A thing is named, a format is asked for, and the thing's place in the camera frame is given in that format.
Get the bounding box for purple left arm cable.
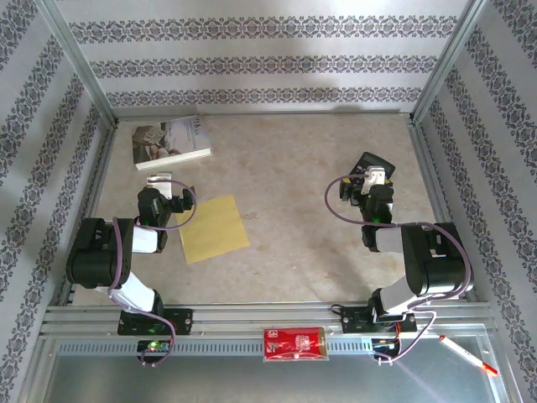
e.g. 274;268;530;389
107;180;197;368

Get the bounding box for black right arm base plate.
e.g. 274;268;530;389
341;306;418;335

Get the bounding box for circuit board with red wires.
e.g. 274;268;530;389
370;337;400;352

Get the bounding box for aluminium side rail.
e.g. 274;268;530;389
408;119;480;304
55;123;119;307

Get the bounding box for circuit board with green light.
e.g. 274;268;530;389
137;339;171;354

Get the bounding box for aluminium frame post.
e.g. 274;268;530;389
35;0;121;128
408;0;493;123

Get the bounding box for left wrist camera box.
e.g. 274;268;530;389
146;171;175;200

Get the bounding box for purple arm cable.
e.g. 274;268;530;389
325;175;476;366
107;180;197;368

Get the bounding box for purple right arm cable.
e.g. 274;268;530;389
325;175;476;366

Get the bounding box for red packet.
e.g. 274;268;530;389
263;327;331;363

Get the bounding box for sheet metal panel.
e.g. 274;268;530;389
40;335;509;403

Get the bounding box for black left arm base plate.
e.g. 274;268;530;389
117;308;195;337

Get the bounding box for aluminium back rail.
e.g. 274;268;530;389
112;109;414;122

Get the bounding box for paperback book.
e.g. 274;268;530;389
131;115;213;172

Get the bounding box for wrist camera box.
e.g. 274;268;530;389
361;166;388;196
146;171;175;200

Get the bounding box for black calculator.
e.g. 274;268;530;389
343;151;396;186

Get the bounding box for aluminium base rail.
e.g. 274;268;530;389
39;303;498;338

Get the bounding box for red and white pen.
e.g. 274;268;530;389
438;334;500;376

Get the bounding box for slotted metal cable duct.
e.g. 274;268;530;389
55;338;375;356

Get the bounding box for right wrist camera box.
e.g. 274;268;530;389
361;166;388;196

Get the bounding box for yellow square paper sheet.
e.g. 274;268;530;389
175;194;252;265

